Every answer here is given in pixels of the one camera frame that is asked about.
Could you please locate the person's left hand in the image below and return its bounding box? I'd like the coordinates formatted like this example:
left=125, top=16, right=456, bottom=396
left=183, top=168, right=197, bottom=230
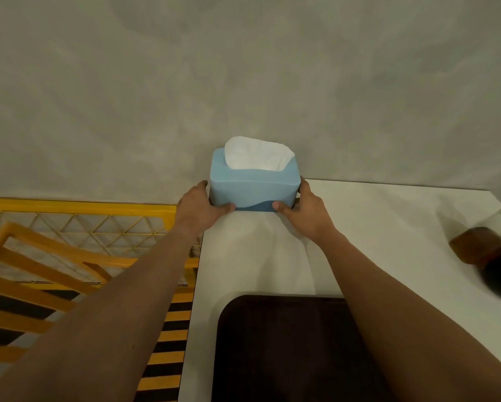
left=173, top=180, right=237, bottom=242

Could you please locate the brown glass jar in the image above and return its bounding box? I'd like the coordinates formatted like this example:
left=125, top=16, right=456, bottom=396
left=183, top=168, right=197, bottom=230
left=448, top=205, right=501, bottom=304

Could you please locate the dark brown tray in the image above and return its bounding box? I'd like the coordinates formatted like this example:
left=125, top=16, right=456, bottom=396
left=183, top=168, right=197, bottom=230
left=211, top=295, right=398, bottom=402

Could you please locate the person's right forearm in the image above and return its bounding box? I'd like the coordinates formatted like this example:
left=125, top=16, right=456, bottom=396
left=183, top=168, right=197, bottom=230
left=316, top=230, right=501, bottom=402

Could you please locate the white tissue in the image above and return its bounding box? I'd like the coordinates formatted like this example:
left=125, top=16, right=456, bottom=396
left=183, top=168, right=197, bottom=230
left=224, top=136, right=295, bottom=172

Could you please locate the yellow metal mesh rack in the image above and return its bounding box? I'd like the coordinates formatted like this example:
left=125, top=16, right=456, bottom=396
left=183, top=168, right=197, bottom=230
left=0, top=197, right=202, bottom=289

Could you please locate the person's right hand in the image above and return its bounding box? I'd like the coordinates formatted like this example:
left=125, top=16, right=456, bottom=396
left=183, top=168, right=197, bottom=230
left=272, top=176, right=339, bottom=245

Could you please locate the person's left forearm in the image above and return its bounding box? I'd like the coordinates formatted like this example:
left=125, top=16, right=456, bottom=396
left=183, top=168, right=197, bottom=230
left=0, top=230, right=203, bottom=402

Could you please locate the blue tissue box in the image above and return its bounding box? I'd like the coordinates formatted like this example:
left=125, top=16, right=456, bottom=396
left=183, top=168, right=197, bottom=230
left=209, top=147, right=301, bottom=212

